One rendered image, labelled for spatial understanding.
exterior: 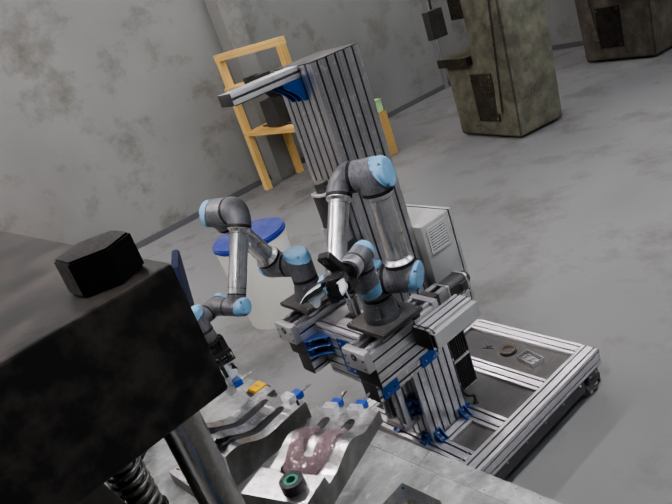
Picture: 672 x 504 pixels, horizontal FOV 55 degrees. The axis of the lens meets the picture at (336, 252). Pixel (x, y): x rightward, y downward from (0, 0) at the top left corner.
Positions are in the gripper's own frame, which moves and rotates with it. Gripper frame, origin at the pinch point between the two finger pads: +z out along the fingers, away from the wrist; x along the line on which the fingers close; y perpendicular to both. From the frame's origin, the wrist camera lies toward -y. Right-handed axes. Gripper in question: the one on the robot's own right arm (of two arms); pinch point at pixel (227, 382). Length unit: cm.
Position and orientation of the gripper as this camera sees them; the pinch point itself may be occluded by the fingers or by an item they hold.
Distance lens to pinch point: 273.2
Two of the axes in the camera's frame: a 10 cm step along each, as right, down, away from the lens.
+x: -5.0, -0.9, 8.6
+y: 7.7, -5.0, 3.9
